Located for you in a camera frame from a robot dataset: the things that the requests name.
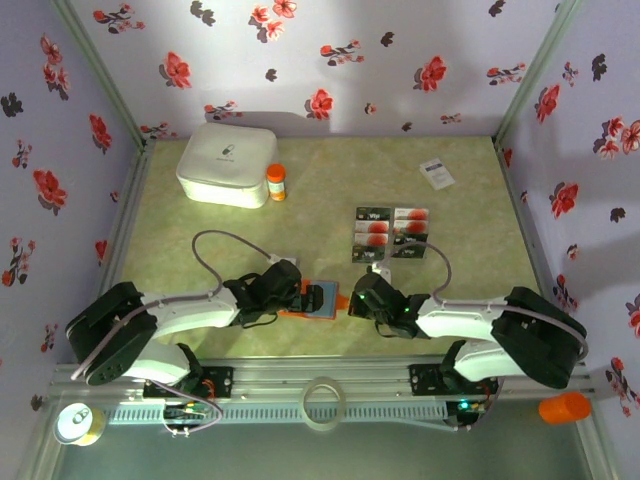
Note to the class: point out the orange card holder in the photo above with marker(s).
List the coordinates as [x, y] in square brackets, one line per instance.
[327, 300]

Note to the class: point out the black VIP card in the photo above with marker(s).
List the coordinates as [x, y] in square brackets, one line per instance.
[409, 238]
[407, 253]
[369, 254]
[372, 214]

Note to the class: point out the red circle card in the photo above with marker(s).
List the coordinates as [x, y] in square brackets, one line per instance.
[411, 214]
[410, 227]
[371, 227]
[370, 240]

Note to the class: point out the red black battery packs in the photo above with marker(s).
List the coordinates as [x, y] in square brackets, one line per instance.
[391, 235]

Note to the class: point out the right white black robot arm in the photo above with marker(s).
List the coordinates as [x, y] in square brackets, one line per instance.
[465, 320]

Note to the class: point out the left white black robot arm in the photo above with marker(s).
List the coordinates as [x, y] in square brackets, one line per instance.
[190, 312]

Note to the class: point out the clear tape roll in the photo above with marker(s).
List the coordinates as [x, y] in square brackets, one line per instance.
[306, 406]

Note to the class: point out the orange pill bottle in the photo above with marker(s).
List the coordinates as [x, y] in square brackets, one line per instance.
[276, 182]

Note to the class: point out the green circuit board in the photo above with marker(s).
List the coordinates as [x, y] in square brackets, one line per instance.
[192, 411]
[465, 406]

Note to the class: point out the white medicine box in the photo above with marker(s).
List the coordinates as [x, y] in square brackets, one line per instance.
[225, 165]

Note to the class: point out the small white paper packet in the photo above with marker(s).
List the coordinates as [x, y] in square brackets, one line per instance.
[437, 174]

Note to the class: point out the orange plastic cup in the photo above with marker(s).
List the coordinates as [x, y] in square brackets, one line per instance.
[565, 407]

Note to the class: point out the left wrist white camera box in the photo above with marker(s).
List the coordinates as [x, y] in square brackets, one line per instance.
[287, 260]

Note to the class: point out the aluminium frame rail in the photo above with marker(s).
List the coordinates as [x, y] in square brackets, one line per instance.
[280, 372]

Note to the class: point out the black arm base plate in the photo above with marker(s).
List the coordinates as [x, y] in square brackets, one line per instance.
[222, 380]
[422, 378]

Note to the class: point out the aluminium side rail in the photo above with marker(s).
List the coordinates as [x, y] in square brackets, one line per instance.
[517, 200]
[127, 200]

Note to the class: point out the aluminium frame post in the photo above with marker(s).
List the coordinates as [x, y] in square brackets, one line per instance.
[98, 65]
[538, 65]

